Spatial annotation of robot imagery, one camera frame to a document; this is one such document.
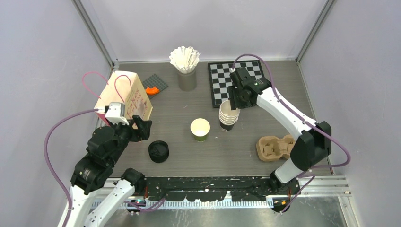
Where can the green paper cup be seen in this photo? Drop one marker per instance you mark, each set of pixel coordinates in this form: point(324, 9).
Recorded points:
point(200, 129)

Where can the white wrapped straws bundle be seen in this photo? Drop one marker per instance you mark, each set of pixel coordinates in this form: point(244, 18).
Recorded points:
point(184, 59)

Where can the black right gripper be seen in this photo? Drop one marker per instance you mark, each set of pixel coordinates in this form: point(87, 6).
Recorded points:
point(234, 91)

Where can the grey lego baseplate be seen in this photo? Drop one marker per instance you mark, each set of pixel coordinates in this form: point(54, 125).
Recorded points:
point(155, 81)

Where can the brown pulp cup carrier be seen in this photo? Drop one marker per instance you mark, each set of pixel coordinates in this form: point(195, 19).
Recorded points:
point(272, 148)

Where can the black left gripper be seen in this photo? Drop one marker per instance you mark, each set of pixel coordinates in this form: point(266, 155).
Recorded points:
point(143, 126)

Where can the stack of black lids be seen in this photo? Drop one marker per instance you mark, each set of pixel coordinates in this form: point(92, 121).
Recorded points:
point(158, 151)

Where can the paper gift bag pink handles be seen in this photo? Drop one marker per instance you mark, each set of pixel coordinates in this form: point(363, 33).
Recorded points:
point(124, 87)

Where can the black white chessboard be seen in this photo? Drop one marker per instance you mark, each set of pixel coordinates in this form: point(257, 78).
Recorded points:
point(219, 77)

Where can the aluminium frame rail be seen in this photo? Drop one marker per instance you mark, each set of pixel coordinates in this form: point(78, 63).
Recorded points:
point(320, 186)

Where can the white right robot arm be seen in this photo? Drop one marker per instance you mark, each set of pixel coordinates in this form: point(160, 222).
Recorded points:
point(311, 138)

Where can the orange plastic piece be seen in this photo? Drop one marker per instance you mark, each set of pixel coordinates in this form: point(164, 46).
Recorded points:
point(150, 91)

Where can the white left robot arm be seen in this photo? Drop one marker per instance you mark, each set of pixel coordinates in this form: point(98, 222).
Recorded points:
point(104, 149)

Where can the grey straw holder cup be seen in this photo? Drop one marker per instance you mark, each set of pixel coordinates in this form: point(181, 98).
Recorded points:
point(187, 82)

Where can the stack of paper cups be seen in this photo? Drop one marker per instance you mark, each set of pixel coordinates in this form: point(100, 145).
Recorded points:
point(227, 116)

